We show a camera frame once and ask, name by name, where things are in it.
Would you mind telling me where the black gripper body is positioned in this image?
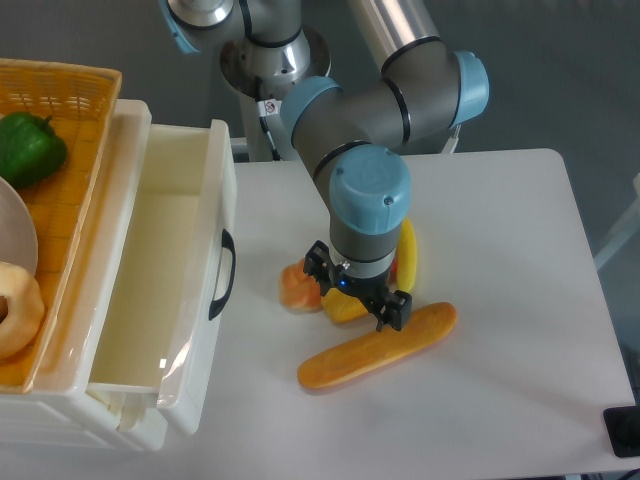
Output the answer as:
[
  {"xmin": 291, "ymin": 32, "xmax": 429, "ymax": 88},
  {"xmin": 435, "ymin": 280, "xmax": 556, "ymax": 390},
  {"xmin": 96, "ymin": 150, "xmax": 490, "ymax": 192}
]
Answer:
[{"xmin": 319, "ymin": 252, "xmax": 395, "ymax": 306}]

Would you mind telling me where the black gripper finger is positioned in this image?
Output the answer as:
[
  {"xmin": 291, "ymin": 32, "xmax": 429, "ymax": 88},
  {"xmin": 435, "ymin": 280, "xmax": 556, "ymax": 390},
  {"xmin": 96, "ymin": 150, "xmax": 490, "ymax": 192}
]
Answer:
[
  {"xmin": 363, "ymin": 288, "xmax": 412, "ymax": 332},
  {"xmin": 303, "ymin": 240, "xmax": 331, "ymax": 296}
]

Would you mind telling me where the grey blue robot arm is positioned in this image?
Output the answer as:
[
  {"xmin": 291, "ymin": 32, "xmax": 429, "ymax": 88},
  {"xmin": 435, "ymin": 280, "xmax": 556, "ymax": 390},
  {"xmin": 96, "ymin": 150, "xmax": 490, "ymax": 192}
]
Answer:
[{"xmin": 162, "ymin": 1, "xmax": 489, "ymax": 330}]

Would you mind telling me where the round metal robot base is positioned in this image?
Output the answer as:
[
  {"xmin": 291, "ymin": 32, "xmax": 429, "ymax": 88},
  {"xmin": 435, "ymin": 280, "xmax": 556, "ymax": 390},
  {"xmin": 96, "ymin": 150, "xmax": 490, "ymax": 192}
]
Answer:
[{"xmin": 220, "ymin": 26, "xmax": 331, "ymax": 101}]

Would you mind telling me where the round swirl bread bun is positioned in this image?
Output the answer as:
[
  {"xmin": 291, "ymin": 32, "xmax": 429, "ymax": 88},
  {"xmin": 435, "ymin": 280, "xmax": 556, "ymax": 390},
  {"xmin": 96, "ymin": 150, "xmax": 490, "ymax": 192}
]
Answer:
[{"xmin": 279, "ymin": 259, "xmax": 321, "ymax": 312}]

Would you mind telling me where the long orange bread loaf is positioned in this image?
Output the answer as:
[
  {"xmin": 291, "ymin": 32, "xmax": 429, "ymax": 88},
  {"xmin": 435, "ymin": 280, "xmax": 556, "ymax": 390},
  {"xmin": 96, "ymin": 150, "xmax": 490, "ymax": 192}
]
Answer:
[{"xmin": 297, "ymin": 302, "xmax": 458, "ymax": 390}]

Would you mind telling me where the yellow orange fruit piece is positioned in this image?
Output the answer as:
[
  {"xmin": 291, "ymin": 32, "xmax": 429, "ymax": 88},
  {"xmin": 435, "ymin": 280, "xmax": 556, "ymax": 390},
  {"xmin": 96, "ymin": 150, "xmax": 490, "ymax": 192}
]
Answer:
[{"xmin": 321, "ymin": 288, "xmax": 369, "ymax": 323}]

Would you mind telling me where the yellow banana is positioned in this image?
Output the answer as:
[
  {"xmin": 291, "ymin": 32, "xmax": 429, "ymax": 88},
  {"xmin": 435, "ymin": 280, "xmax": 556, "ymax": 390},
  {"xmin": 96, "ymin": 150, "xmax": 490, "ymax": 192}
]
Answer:
[{"xmin": 396, "ymin": 218, "xmax": 418, "ymax": 292}]

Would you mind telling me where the white plastic drawer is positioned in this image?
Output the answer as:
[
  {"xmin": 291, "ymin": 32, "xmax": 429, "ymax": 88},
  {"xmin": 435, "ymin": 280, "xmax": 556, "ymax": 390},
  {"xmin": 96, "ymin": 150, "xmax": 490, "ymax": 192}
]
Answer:
[{"xmin": 89, "ymin": 120, "xmax": 237, "ymax": 436}]

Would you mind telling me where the black device at edge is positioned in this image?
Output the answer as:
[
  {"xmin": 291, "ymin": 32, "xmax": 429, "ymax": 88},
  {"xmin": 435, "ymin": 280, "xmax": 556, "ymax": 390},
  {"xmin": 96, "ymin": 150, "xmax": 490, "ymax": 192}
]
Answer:
[{"xmin": 603, "ymin": 405, "xmax": 639, "ymax": 458}]

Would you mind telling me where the white plastic drawer cabinet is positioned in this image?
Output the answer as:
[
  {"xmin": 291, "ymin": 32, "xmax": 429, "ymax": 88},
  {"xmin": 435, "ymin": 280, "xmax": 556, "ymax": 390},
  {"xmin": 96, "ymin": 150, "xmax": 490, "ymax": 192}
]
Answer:
[{"xmin": 1, "ymin": 100, "xmax": 167, "ymax": 451}]

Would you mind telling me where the orange woven basket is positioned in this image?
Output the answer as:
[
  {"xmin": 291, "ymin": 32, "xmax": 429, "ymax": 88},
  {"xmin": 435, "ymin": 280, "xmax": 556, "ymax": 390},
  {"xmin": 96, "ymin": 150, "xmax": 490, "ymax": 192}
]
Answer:
[{"xmin": 1, "ymin": 58, "xmax": 122, "ymax": 394}]

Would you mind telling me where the beige plate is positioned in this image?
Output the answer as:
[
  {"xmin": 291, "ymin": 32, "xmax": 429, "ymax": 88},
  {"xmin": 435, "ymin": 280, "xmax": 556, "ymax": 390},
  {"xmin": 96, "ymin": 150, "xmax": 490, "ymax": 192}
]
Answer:
[{"xmin": 0, "ymin": 179, "xmax": 38, "ymax": 274}]

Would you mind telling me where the green bell pepper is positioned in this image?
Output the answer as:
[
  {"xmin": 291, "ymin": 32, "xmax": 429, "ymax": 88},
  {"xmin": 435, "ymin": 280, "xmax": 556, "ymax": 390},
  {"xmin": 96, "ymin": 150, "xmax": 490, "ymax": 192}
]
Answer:
[{"xmin": 1, "ymin": 112, "xmax": 67, "ymax": 190}]

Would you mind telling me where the black drawer handle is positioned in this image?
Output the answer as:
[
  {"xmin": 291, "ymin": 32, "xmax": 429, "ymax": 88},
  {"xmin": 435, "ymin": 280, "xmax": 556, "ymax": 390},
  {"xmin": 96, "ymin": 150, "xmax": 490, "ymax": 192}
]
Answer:
[{"xmin": 208, "ymin": 229, "xmax": 237, "ymax": 321}]

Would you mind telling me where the white frame at right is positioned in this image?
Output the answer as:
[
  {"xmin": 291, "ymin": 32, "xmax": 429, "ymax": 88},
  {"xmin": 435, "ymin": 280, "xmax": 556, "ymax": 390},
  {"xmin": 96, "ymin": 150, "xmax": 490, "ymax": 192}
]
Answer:
[{"xmin": 594, "ymin": 175, "xmax": 639, "ymax": 270}]

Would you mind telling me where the ring doughnut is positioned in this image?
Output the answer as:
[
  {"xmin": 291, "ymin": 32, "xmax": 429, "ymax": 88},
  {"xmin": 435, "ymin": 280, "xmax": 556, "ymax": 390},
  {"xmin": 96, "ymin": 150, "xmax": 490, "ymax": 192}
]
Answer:
[{"xmin": 1, "ymin": 262, "xmax": 45, "ymax": 359}]

